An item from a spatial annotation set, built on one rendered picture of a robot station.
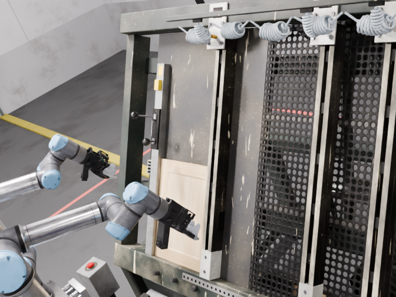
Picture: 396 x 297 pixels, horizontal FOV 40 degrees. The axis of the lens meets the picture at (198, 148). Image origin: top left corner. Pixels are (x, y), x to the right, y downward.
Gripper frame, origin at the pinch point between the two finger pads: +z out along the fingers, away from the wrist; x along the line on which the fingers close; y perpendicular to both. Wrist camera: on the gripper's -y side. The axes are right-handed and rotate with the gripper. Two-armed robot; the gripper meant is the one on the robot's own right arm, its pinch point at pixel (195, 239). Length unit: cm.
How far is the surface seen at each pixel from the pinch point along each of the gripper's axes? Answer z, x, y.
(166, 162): 18, 65, 28
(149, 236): 34, 69, -6
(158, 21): -23, 72, 81
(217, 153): 11.2, 27.1, 37.5
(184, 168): 19, 52, 28
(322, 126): 9, -20, 58
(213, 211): 23.7, 25.2, 15.8
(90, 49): 237, 757, 233
